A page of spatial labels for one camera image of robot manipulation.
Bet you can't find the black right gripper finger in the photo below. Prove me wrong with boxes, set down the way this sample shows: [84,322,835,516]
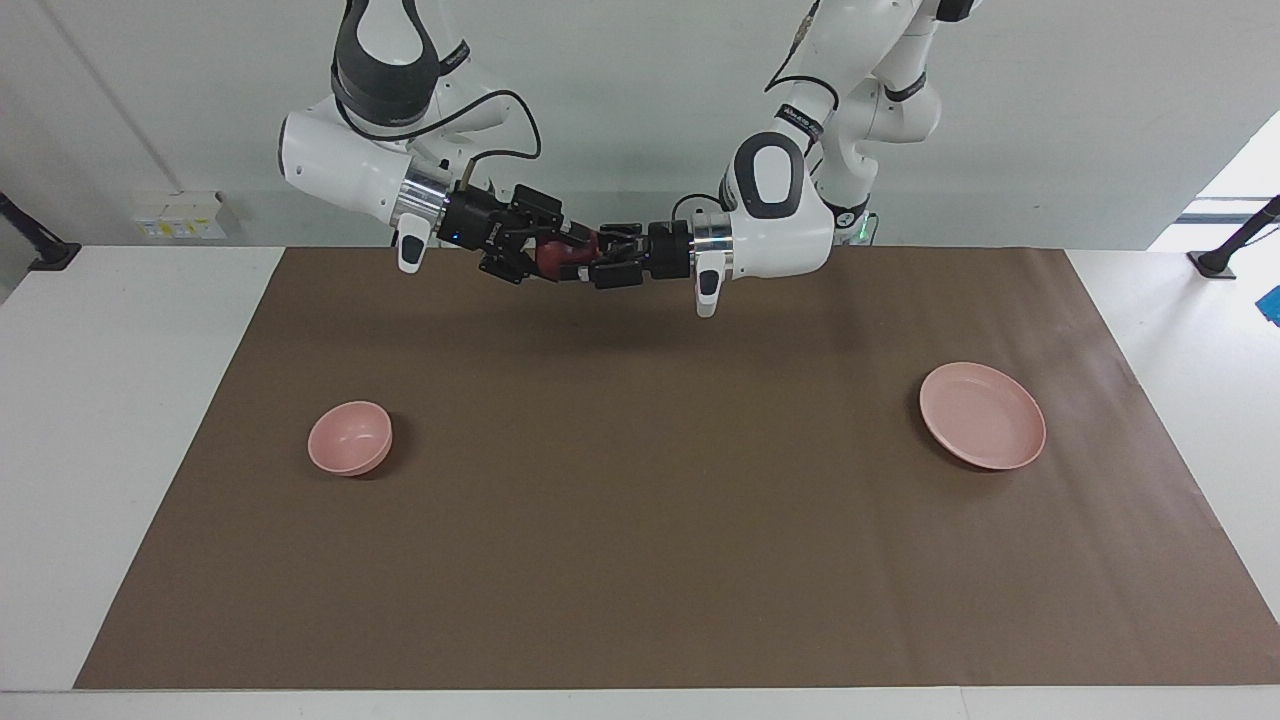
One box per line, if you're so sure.
[508,184,591,246]
[477,243,563,287]

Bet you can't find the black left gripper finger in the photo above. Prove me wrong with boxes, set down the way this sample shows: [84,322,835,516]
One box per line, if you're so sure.
[578,256,651,292]
[593,221,651,253]

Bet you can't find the dark red apple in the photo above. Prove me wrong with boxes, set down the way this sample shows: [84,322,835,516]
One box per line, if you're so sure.
[535,228,601,281]

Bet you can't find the pink bowl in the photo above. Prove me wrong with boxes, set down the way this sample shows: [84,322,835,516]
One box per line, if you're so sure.
[307,400,394,477]

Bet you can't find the pink plate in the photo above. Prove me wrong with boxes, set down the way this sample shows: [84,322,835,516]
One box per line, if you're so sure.
[919,361,1047,471]

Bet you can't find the brown table mat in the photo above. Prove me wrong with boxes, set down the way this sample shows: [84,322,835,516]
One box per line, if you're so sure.
[73,247,1280,691]

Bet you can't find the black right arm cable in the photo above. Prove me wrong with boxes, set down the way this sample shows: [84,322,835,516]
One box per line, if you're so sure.
[335,90,546,191]

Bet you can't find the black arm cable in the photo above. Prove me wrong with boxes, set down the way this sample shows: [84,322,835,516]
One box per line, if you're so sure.
[335,90,546,191]
[668,0,851,223]

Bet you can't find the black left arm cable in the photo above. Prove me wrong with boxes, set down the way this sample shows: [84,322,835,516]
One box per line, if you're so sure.
[668,0,851,223]

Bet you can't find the white wall socket box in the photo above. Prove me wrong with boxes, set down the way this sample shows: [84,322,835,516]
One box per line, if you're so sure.
[128,192,229,241]

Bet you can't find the black camera stand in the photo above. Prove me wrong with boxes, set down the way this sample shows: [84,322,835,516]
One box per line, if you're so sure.
[1187,195,1280,279]
[0,190,83,273]

